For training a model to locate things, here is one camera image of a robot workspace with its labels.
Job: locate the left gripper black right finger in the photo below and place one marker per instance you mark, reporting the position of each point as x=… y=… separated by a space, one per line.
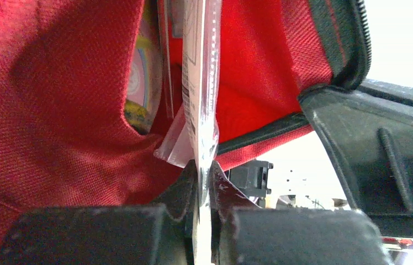
x=244 y=233

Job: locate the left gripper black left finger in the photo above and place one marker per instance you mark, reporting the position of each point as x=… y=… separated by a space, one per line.
x=154 y=233

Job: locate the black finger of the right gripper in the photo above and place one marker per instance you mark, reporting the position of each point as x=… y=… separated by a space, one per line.
x=368 y=135

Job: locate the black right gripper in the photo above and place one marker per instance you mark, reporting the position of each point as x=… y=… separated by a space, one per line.
x=251 y=178

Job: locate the clear plastic pouch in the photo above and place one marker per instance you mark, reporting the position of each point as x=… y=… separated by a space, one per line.
x=193 y=134

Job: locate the red student backpack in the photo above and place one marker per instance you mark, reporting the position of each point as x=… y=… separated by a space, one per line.
x=64 y=72

